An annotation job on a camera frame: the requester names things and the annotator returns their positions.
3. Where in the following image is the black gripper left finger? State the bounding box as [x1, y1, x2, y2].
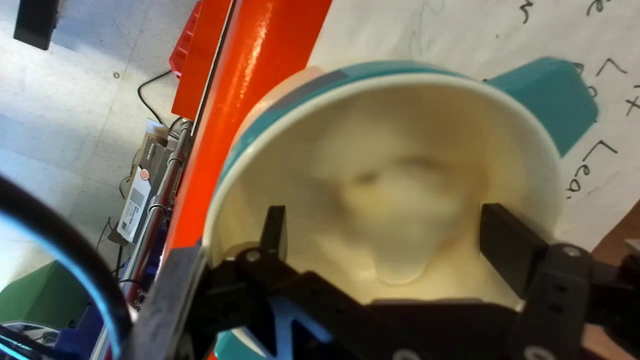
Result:
[188, 205, 335, 360]

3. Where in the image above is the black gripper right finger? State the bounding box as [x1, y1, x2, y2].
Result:
[478, 203, 596, 360]

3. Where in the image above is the white plush doll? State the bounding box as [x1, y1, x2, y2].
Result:
[337, 157, 469, 289]

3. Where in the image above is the white pot with teal rim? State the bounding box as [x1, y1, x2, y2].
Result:
[199, 57, 599, 360]

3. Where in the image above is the white labelled device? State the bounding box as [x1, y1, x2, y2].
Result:
[114, 166, 154, 244]

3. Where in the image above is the orange metal tool chest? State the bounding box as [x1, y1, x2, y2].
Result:
[162, 0, 334, 258]

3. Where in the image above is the white paper sheet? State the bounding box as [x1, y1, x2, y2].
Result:
[312, 0, 640, 254]

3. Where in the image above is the green object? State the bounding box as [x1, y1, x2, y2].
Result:
[0, 258, 75, 331]

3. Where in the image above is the black rectangular object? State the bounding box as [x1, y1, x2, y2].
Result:
[11, 0, 62, 52]

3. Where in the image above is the thin black floor cable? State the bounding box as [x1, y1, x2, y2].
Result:
[133, 69, 179, 131]

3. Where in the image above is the thick black wrist cable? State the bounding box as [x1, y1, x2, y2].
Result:
[0, 175, 136, 360]

